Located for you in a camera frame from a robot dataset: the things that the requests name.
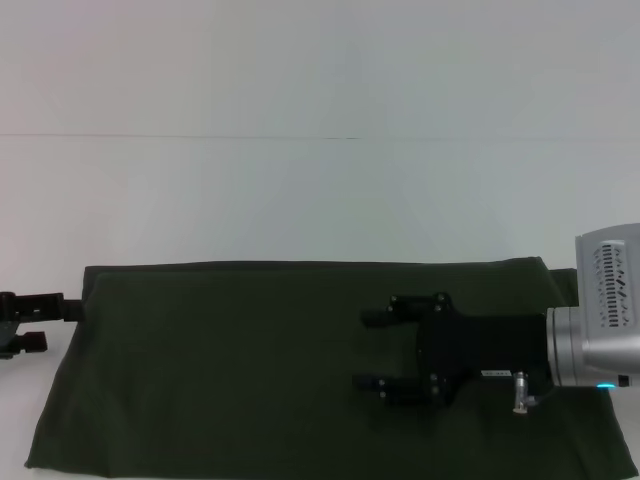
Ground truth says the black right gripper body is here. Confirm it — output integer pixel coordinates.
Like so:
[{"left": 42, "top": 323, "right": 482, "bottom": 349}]
[{"left": 416, "top": 293, "right": 552, "bottom": 407}]

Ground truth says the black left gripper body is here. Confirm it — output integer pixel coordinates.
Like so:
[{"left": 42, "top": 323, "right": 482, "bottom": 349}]
[{"left": 0, "top": 293, "right": 22, "bottom": 362}]

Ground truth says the dark green shirt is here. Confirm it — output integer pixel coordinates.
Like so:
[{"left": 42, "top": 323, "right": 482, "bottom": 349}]
[{"left": 24, "top": 255, "right": 640, "bottom": 480}]

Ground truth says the silver plug with cable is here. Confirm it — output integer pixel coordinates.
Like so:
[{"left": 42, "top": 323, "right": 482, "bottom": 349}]
[{"left": 508, "top": 368, "right": 555, "bottom": 417}]

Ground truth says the silver vented wrist camera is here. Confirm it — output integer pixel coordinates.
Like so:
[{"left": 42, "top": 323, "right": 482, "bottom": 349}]
[{"left": 573, "top": 222, "right": 640, "bottom": 346}]

